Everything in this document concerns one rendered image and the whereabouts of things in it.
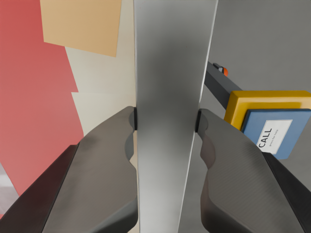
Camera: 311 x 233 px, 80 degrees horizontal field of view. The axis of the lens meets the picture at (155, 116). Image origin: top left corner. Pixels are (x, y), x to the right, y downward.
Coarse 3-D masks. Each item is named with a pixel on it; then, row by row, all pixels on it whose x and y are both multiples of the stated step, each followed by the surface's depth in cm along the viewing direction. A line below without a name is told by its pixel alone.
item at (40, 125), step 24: (0, 96) 15; (24, 96) 15; (48, 96) 15; (0, 120) 16; (24, 120) 16; (48, 120) 16; (72, 120) 16; (0, 144) 17; (24, 144) 17; (48, 144) 17; (72, 144) 17; (0, 168) 19; (24, 168) 19; (0, 192) 21; (0, 216) 24
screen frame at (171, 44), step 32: (160, 0) 8; (192, 0) 8; (160, 32) 9; (192, 32) 9; (160, 64) 10; (192, 64) 10; (160, 96) 11; (192, 96) 11; (160, 128) 12; (192, 128) 12; (160, 160) 13; (160, 192) 15; (160, 224) 17
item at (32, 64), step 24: (0, 0) 11; (24, 0) 11; (0, 24) 12; (24, 24) 12; (0, 48) 13; (24, 48) 13; (48, 48) 13; (0, 72) 14; (24, 72) 14; (48, 72) 14; (72, 72) 14
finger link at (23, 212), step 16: (64, 160) 7; (48, 176) 7; (64, 176) 7; (32, 192) 6; (48, 192) 6; (16, 208) 6; (32, 208) 6; (48, 208) 6; (0, 224) 5; (16, 224) 5; (32, 224) 5
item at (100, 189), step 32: (96, 128) 9; (128, 128) 9; (96, 160) 7; (128, 160) 8; (64, 192) 6; (96, 192) 6; (128, 192) 6; (64, 224) 5; (96, 224) 5; (128, 224) 6
